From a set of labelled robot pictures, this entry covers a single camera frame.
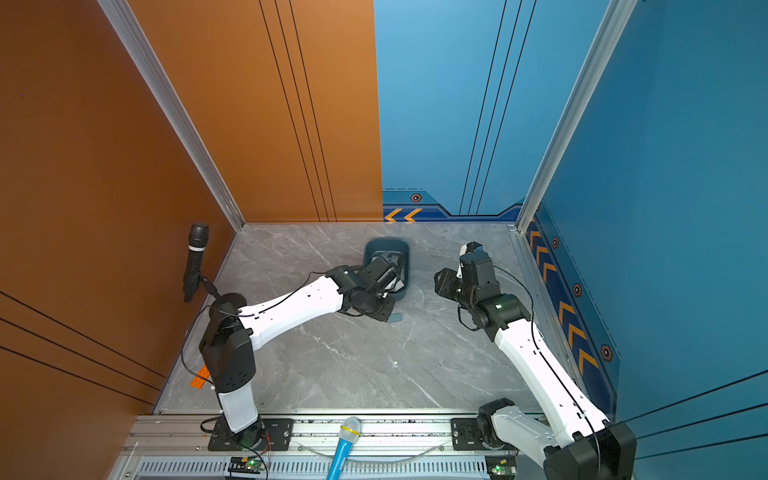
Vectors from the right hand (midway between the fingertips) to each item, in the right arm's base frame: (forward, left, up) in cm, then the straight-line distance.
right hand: (441, 277), depth 78 cm
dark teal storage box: (+27, +12, -21) cm, 36 cm away
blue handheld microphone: (-33, +23, -18) cm, 44 cm away
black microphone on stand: (+5, +63, +9) cm, 64 cm away
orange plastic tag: (-21, +66, -20) cm, 72 cm away
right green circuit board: (-39, -14, -24) cm, 48 cm away
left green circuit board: (-39, +48, -23) cm, 66 cm away
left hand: (-3, +14, -10) cm, 17 cm away
